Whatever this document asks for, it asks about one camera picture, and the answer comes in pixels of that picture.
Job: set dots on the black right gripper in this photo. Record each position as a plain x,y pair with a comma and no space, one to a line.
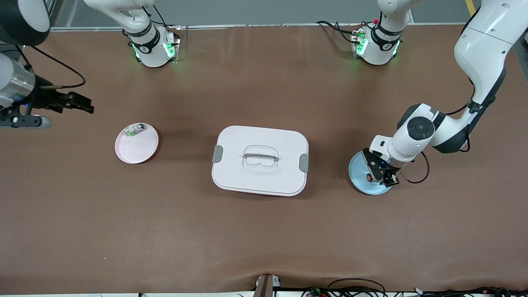
46,101

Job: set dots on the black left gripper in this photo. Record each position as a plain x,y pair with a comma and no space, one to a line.
390,173

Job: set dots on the orange and black switch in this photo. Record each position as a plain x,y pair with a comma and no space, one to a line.
368,177

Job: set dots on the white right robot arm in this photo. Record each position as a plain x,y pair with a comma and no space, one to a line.
24,16

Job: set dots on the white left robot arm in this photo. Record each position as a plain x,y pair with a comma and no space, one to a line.
486,41

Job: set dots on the white lidded storage box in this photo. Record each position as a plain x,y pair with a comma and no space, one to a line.
264,177

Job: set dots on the blue round plate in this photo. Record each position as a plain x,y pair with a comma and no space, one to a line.
357,177

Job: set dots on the pink round plate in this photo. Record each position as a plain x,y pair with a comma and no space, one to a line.
140,150

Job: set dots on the brown strip with white clip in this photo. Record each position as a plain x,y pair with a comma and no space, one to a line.
264,286

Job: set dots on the clear green switch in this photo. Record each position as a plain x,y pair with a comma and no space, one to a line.
132,132

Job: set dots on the aluminium profile frame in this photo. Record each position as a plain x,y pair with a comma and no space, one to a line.
50,14

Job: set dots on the silver table edge rail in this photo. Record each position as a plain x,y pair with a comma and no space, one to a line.
268,25

